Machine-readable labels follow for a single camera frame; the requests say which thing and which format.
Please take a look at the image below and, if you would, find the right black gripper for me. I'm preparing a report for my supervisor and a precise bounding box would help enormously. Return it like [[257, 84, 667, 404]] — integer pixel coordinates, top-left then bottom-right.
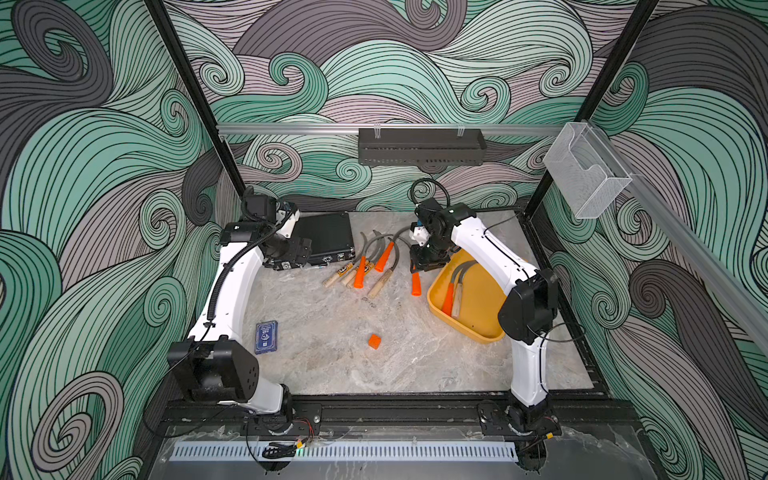
[[408, 235, 450, 272]]

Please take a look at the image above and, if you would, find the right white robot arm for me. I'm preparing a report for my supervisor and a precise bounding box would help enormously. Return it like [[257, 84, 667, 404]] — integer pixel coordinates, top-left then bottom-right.
[[407, 177, 558, 432]]

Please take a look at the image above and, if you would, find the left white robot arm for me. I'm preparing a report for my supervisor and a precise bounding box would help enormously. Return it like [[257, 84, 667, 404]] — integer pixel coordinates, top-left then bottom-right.
[[167, 187, 312, 423]]

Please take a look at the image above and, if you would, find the black ribbed storage case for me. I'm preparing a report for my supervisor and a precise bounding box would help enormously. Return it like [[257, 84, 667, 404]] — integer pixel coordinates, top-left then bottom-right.
[[292, 212, 356, 266]]

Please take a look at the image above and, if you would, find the yellow plastic tray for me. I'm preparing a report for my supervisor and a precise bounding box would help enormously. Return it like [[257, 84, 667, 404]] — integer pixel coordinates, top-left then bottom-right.
[[427, 251, 506, 344]]

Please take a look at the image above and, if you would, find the blue card pack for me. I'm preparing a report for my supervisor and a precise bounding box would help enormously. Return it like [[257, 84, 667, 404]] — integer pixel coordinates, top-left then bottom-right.
[[254, 320, 279, 355]]

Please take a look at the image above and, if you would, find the small orange block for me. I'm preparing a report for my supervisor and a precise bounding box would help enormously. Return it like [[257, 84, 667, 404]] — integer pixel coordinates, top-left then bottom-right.
[[368, 334, 381, 350]]

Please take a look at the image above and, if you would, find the wooden handle sickle with label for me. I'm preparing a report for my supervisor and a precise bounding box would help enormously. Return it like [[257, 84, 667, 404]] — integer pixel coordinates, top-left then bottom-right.
[[323, 236, 374, 288]]

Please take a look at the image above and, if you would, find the black wall shelf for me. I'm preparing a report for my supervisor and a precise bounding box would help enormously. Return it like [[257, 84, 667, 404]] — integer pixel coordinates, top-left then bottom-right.
[[358, 127, 487, 167]]

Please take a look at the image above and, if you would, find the clear acrylic wall holder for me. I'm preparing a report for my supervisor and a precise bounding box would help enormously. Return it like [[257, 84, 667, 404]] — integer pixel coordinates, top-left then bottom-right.
[[544, 121, 632, 219]]

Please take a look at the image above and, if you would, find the white slotted cable duct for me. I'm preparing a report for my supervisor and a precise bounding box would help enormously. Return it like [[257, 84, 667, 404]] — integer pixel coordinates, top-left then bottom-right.
[[169, 440, 518, 463]]

